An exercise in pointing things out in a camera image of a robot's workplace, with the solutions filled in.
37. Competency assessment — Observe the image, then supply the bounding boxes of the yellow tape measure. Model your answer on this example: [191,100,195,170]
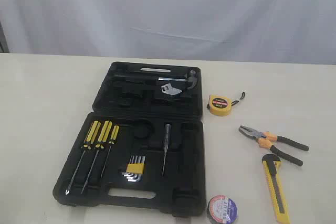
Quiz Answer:
[207,91,245,116]

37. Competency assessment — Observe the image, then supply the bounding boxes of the orange-black combination pliers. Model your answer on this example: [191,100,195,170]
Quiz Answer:
[238,125,309,167]

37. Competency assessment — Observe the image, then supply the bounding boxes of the yellow utility knife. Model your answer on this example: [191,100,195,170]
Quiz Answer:
[262,154,290,224]

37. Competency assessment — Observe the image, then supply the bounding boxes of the black electrical tape roll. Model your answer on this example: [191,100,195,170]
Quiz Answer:
[207,195,238,224]

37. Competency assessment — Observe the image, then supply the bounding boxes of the black plastic tool case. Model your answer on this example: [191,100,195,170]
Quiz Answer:
[52,62,206,217]

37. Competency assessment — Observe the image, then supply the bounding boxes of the small yellow-black screwdriver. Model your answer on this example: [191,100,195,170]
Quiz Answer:
[100,125,120,178]

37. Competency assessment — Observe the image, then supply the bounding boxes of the middle yellow-black screwdriver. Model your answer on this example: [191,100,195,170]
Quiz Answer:
[81,121,113,194]

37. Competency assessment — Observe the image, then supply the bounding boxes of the large yellow-black screwdriver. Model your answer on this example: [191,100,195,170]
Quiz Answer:
[65,121,101,196]

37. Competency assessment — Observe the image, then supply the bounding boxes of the hex key set yellow holder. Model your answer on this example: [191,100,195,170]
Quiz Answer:
[119,155,146,183]

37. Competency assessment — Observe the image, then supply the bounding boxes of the white backdrop curtain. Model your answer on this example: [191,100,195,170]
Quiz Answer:
[1,0,335,65]

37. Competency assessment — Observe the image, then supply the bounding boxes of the claw hammer black handle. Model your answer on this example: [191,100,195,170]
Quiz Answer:
[113,70,198,89]

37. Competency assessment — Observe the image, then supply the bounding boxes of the clear handled tester screwdriver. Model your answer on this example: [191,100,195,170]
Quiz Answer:
[161,124,172,176]

